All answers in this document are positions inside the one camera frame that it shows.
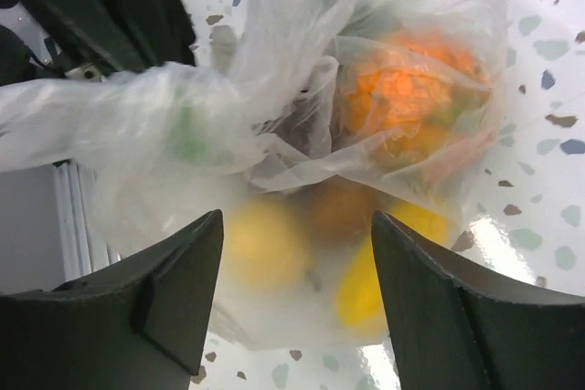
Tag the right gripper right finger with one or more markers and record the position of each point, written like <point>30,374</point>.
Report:
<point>455,324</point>

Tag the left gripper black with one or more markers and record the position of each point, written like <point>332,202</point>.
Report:
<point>107,35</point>

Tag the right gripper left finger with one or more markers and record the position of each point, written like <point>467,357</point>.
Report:
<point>140,323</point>

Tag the yellow fake mango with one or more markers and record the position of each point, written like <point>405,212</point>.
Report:
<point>359,305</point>

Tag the brown fake kiwi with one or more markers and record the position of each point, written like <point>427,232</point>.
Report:
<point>337,210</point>

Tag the clear printed plastic bag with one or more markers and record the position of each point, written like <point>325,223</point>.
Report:
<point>174,142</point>

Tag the orange fake pineapple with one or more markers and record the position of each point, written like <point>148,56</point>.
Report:
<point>423,92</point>

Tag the aluminium frame rail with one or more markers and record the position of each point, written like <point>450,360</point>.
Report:
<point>83,249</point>

